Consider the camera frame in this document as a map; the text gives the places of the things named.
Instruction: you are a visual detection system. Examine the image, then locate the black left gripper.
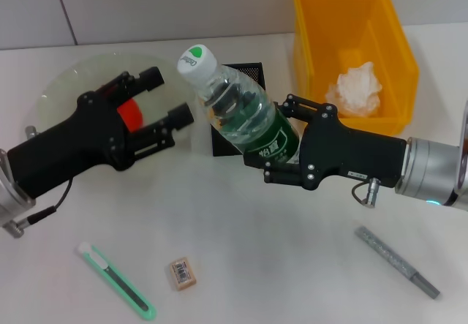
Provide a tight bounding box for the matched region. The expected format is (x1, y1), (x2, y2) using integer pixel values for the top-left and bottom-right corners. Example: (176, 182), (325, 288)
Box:
(7, 67), (195, 200)

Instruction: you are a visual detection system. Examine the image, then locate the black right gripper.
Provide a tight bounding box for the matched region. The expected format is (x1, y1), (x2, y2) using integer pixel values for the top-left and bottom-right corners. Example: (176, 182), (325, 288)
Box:
(243, 93), (409, 192)

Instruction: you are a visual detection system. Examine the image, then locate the orange fruit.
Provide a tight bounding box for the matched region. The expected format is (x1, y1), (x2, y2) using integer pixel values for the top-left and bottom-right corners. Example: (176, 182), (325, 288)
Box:
(98, 80), (144, 134)

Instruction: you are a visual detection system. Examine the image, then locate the clear green-label water bottle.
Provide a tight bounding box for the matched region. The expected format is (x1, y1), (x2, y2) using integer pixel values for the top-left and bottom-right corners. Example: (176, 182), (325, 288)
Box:
(176, 44), (301, 166)

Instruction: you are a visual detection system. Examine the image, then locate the white paper ball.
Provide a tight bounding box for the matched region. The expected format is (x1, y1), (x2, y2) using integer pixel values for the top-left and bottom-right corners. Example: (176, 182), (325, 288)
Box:
(324, 61), (384, 119)

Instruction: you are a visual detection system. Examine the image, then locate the translucent glass fruit plate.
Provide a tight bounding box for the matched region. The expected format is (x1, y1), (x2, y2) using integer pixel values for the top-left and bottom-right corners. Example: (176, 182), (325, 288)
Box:
(21, 51), (200, 181)

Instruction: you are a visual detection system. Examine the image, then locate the black mesh pen holder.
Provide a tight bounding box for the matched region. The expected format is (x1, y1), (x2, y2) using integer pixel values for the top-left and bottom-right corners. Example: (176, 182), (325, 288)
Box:
(208, 61), (265, 158)

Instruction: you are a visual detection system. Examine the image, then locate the grey glitter pen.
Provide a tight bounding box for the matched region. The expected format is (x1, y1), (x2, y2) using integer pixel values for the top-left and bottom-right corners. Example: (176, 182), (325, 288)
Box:
(353, 226), (441, 298)

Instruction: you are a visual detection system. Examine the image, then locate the beige eraser with barcode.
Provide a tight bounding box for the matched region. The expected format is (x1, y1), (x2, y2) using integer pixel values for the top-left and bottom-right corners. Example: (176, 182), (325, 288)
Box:
(168, 259), (198, 291)

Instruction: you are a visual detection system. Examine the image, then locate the yellow plastic bin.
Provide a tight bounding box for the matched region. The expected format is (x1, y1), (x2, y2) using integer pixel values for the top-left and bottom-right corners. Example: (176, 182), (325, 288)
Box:
(291, 0), (420, 137)

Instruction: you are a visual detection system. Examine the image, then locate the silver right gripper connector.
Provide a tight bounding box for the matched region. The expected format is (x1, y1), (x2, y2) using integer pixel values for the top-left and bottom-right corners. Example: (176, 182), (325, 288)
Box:
(363, 178), (382, 208)

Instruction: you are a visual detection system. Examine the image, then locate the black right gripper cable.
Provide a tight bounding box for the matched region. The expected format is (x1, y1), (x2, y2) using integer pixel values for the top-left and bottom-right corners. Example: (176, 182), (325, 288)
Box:
(351, 183), (369, 204)

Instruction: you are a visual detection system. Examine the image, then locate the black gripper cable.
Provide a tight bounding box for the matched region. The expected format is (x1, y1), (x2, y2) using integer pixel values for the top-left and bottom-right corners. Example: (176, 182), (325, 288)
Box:
(27, 179), (74, 226)
(351, 183), (369, 204)

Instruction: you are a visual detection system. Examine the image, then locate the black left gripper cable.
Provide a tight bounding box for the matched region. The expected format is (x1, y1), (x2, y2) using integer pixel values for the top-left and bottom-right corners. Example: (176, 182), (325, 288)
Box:
(27, 179), (74, 226)

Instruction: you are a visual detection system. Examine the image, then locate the silver left arm cable connector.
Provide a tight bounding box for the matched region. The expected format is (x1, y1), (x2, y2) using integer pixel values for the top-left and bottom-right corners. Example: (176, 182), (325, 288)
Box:
(1, 218), (29, 239)

